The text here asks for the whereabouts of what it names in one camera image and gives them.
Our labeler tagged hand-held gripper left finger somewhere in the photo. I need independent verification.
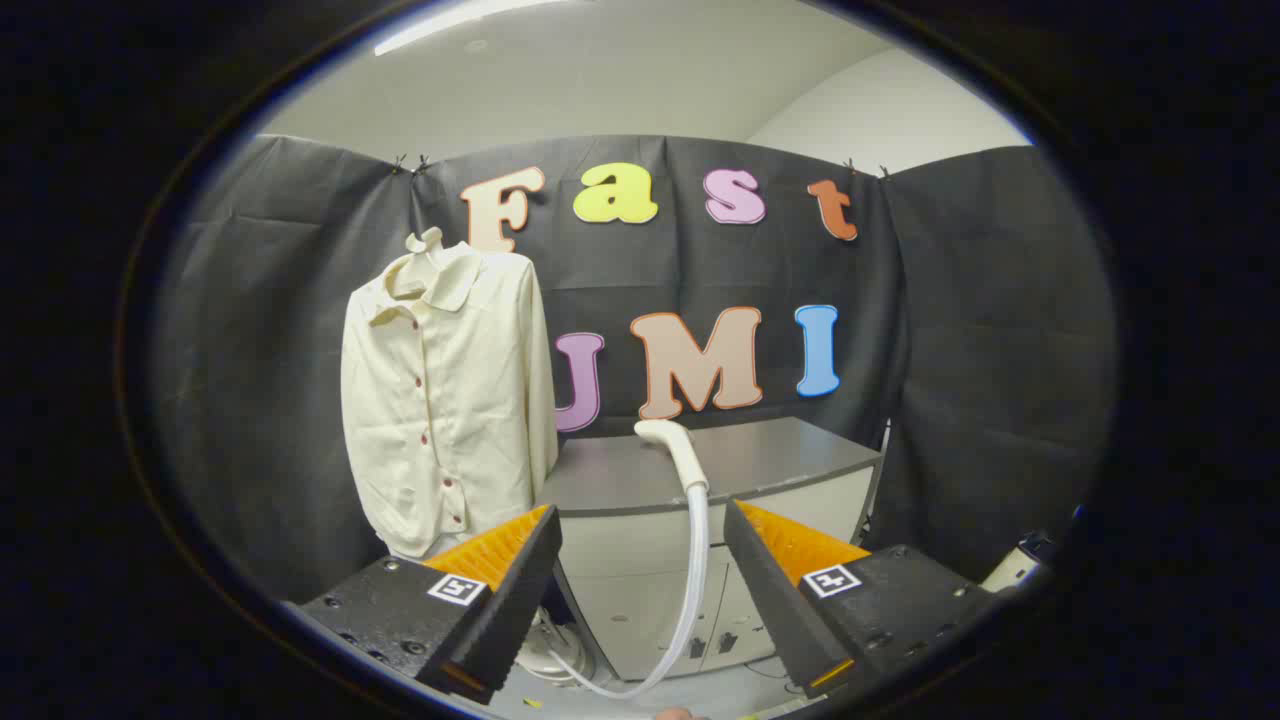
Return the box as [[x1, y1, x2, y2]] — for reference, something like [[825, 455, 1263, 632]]
[[300, 503, 563, 706]]

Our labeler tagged white device with black cap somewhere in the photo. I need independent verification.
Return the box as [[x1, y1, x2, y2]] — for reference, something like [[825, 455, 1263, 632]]
[[980, 530, 1057, 594]]

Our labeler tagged grey-topped white cabinet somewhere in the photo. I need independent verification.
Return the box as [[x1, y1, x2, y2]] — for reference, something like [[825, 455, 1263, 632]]
[[540, 417, 886, 684]]

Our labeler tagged white garment steamer head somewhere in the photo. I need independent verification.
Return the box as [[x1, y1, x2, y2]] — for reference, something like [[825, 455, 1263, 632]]
[[634, 419, 711, 494]]

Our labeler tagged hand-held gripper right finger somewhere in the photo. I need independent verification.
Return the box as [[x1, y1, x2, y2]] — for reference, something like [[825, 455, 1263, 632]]
[[723, 498, 1011, 701]]

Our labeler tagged translucent garment steamer hose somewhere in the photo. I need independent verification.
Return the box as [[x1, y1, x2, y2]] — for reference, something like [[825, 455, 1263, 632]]
[[545, 485, 712, 700]]

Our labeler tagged white garment steamer base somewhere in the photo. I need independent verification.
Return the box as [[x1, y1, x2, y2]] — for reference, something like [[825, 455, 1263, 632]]
[[515, 603, 597, 687]]

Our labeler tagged black backdrop cloth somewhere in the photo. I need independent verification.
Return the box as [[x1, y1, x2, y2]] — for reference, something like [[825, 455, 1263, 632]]
[[150, 133, 1119, 607]]

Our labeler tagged white plastic clothes hanger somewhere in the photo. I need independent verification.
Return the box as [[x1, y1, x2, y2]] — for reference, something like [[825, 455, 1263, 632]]
[[404, 227, 447, 293]]

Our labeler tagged cream button-up shirt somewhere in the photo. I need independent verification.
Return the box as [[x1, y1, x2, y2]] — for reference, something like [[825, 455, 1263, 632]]
[[340, 240, 560, 560]]

